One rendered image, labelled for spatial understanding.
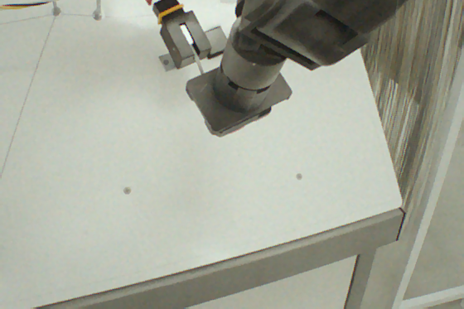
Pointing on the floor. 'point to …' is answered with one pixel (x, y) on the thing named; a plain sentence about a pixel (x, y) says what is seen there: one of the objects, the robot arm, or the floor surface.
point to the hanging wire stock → (432, 30)
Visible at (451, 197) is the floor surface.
